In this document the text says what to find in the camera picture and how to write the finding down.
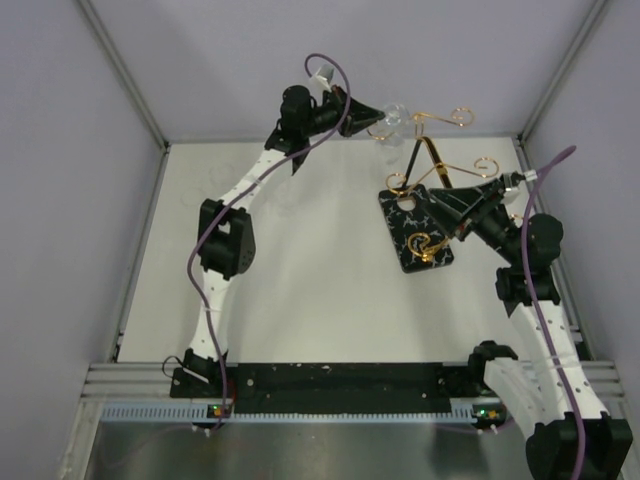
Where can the white cable duct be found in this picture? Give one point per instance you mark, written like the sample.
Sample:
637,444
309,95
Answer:
459,411

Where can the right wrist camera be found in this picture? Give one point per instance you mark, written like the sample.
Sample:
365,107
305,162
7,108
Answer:
510,185

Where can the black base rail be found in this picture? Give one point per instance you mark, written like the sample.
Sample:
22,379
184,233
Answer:
337,388

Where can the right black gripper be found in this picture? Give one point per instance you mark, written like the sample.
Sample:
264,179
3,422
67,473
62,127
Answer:
460,211

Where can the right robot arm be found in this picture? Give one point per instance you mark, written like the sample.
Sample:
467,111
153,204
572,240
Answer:
568,431

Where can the black marble rack base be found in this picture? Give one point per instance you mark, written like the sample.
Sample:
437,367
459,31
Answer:
410,228

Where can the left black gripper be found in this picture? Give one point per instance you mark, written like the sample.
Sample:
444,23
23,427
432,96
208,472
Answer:
358,114

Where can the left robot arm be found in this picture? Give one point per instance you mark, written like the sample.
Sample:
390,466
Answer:
226,244

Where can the clear wine glass back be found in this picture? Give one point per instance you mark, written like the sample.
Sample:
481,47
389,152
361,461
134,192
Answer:
287,199

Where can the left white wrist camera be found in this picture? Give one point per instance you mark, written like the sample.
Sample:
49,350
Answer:
322,78

